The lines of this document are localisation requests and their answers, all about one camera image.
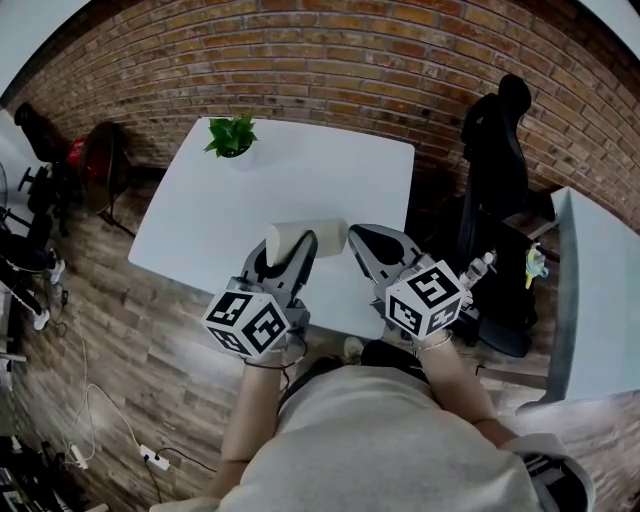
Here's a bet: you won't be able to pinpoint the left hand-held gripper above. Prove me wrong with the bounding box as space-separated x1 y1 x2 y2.
200 229 320 362

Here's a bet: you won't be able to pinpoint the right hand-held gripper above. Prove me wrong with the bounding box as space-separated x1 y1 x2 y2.
347 223 474 344

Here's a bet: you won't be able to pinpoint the person's right forearm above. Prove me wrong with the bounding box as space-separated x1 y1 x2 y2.
413 331 519 447

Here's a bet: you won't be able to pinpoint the person's left forearm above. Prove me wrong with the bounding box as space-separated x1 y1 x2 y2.
218 349 290 497

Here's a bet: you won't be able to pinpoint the white table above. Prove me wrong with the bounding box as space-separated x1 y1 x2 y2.
127 116 417 342

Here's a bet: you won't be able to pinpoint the clear water bottle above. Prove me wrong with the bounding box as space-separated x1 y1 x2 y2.
458 251 497 291

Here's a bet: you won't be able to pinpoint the black wrist band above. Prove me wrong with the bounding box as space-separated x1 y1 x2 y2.
243 357 287 372

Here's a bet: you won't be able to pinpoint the person's black trousers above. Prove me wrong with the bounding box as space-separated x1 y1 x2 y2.
359 338 429 385

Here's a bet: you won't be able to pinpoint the green potted plant white pot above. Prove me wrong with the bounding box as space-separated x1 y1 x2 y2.
202 114 262 161

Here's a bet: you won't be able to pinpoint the black backpack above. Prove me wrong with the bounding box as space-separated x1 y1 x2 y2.
452 219 539 351

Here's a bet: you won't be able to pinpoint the black office chair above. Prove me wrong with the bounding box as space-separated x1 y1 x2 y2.
457 73 557 359

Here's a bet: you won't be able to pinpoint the yellow green toy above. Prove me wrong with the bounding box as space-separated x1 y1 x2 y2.
523 242 550 290

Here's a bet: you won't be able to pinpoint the round brown folding table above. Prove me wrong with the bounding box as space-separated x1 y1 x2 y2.
81 121 137 238

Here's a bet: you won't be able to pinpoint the person's grey shirt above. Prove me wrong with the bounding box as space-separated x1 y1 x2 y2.
209 363 597 512

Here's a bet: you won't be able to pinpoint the white side desk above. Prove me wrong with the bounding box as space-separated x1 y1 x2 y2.
514 186 640 416

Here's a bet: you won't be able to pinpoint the white power strip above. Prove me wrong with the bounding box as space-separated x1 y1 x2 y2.
138 443 173 472

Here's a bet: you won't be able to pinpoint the black equipment stand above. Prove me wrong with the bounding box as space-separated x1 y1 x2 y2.
0 163 57 239

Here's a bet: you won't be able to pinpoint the black chair with red cushion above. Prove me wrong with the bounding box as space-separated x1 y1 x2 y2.
13 101 90 169

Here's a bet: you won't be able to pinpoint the thin wrist bracelet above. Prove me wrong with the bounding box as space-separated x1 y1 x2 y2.
411 332 454 352

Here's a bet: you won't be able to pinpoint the white cable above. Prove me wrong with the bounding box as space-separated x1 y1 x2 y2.
59 304 151 466

